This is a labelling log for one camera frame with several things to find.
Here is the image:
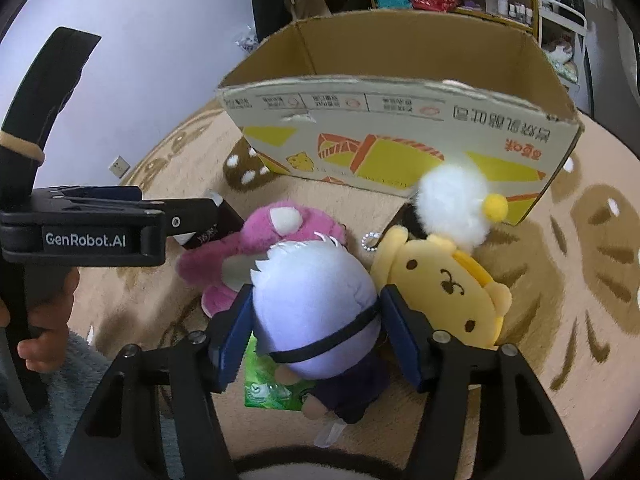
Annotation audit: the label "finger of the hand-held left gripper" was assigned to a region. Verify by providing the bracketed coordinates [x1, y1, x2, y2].
[165, 197, 222, 234]
[179, 192, 246, 252]

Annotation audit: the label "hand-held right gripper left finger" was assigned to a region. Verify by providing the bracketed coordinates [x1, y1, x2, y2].
[60, 284, 256, 480]

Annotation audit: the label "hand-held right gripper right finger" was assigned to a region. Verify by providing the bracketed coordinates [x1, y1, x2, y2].
[377, 284, 586, 480]

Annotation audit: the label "yellow dog plush toy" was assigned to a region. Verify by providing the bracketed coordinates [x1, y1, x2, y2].
[370, 225, 513, 351]

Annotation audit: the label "white-haired plush doll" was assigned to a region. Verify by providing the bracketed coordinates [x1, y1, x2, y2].
[247, 240, 396, 423]

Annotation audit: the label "pink plush toy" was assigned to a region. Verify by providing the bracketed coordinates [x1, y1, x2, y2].
[176, 199, 348, 318]

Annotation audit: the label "white fluffy plush toy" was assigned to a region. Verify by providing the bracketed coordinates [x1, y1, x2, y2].
[395, 157, 510, 256]

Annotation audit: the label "printed cardboard box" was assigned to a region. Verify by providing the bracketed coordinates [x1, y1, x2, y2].
[216, 10, 585, 226]

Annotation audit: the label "person's left hand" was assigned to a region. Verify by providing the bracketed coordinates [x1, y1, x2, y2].
[16, 267, 81, 374]

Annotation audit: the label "green plastic packet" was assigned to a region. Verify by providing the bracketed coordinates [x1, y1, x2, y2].
[243, 335, 316, 411]

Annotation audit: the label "clear plastic tag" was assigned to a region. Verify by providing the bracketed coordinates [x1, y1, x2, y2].
[315, 419, 347, 448]

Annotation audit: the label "light blue fleece pants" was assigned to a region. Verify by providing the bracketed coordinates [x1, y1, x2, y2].
[0, 330, 168, 480]

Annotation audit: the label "plastic bag of toys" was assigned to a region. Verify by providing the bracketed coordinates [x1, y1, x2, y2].
[235, 25, 262, 54]

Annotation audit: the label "black coat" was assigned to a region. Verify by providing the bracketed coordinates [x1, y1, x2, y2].
[247, 0, 301, 43]

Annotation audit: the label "white rolling cart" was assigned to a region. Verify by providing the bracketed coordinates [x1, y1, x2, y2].
[540, 0, 597, 116]

